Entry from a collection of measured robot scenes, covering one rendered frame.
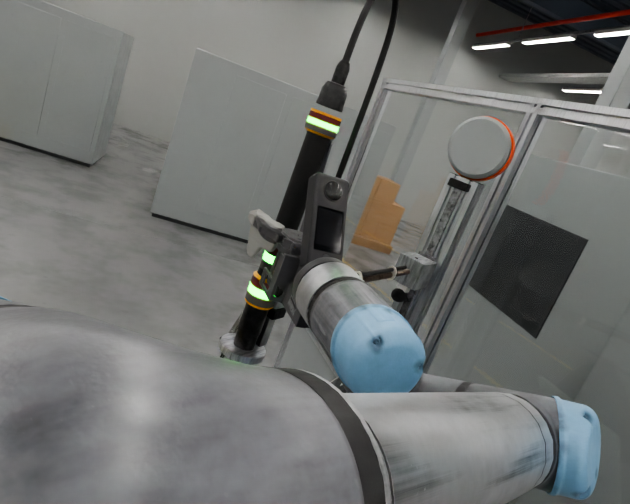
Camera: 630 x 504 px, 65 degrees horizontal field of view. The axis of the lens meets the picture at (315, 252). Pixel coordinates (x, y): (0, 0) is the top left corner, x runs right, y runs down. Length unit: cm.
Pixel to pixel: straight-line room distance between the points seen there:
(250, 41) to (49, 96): 610
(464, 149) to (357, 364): 96
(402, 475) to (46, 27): 786
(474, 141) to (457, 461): 110
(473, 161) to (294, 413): 117
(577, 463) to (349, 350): 19
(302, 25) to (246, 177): 730
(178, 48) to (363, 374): 1250
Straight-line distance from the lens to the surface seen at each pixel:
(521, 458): 35
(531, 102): 144
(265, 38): 1289
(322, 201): 58
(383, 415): 23
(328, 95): 66
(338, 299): 46
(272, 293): 60
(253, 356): 74
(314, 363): 207
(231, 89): 614
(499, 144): 129
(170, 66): 1282
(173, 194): 631
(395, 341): 41
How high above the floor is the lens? 181
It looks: 14 degrees down
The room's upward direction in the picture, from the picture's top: 21 degrees clockwise
